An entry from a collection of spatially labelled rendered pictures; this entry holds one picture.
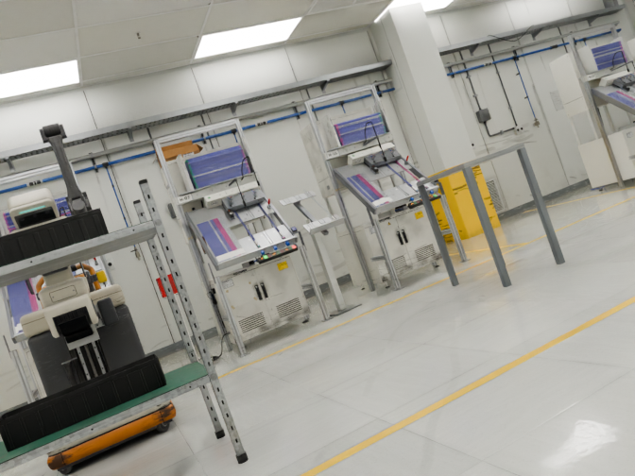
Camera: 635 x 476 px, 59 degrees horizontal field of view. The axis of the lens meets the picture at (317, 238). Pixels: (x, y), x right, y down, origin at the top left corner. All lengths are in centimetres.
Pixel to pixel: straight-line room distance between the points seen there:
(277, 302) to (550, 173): 525
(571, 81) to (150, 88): 499
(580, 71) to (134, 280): 565
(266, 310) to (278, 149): 257
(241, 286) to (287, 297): 41
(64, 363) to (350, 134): 332
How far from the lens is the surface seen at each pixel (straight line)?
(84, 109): 656
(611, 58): 789
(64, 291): 311
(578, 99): 770
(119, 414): 212
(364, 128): 550
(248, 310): 470
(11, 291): 459
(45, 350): 339
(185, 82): 676
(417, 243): 536
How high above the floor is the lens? 71
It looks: 1 degrees down
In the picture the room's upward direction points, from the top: 20 degrees counter-clockwise
